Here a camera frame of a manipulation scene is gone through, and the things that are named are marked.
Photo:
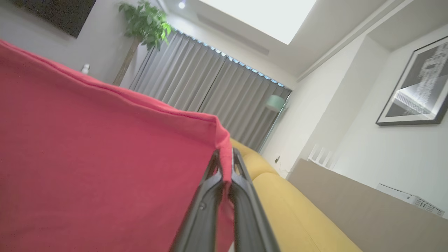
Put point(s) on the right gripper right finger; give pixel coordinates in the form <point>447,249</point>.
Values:
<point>250,217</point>

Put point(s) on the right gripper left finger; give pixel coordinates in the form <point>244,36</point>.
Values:
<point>203,217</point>

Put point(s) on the red shirt with white stripes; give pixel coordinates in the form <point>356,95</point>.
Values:
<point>87,157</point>

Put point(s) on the yellow sofa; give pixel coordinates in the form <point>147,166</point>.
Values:
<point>290,210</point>

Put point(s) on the white slatted rack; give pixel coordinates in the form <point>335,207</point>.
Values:
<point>322,155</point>

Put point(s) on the floor lamp pale green shade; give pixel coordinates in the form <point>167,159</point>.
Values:
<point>274,103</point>

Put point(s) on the grey-brown low partition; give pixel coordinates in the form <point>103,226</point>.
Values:
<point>378,224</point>

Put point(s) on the grey pleated curtain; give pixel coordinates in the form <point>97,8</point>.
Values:
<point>210,87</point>

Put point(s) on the white slotted box device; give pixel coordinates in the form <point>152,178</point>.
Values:
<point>409,199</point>

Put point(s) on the small white figurine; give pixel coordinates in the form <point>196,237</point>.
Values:
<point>85,69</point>

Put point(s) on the bright ceiling light panel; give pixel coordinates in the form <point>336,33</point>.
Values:
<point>266,15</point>

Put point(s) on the green potted tree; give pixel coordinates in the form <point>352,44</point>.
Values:
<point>147,22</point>

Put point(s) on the framed black-white picture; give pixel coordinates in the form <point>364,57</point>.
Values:
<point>418,87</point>

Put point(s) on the round ceiling spotlight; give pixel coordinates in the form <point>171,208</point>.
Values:
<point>181,5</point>

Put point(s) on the black wall television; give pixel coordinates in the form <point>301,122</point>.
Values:
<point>59,14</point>

